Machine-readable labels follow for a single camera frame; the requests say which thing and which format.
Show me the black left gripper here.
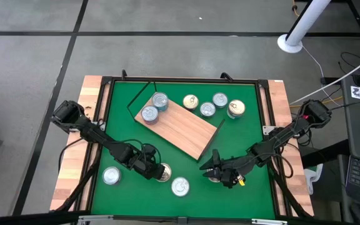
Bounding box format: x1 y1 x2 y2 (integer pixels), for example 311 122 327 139
132 155 166 182

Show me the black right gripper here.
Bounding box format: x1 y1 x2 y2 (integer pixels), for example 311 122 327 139
199 149 256 189

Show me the silver lid seafood can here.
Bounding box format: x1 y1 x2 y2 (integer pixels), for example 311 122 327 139
102 166 122 186
212 92 229 109
199 101 216 118

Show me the gold lid seafood can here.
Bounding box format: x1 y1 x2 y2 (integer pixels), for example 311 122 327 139
182 94 199 111

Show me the white bag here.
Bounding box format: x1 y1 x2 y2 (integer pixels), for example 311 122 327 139
303 163 324 195

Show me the white pole with round base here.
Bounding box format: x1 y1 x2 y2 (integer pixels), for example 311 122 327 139
276 0 333 54

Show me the wooden shelf black metal frame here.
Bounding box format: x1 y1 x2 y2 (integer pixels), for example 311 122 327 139
126 80 226 162

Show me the orange extension cable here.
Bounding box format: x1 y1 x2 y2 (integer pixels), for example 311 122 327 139
289 95 345 109

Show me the thick white cable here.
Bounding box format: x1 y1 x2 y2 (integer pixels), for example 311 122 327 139
289 49 360 106

